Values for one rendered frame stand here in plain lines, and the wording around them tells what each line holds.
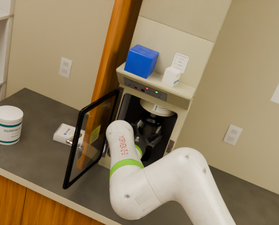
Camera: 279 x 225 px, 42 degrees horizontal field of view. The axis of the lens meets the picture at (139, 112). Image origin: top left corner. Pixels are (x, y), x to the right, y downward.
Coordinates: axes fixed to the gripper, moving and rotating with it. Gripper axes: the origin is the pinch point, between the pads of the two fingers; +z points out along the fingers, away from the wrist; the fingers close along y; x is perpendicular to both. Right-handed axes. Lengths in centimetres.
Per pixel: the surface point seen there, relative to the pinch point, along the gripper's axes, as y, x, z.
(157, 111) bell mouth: -2.6, -13.5, -8.2
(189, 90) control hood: -13.0, -31.4, -15.4
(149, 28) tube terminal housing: 11, -48, -10
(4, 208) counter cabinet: 49, 52, -37
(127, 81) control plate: 12.6, -25.4, -16.8
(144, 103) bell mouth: 4.5, -13.9, -6.2
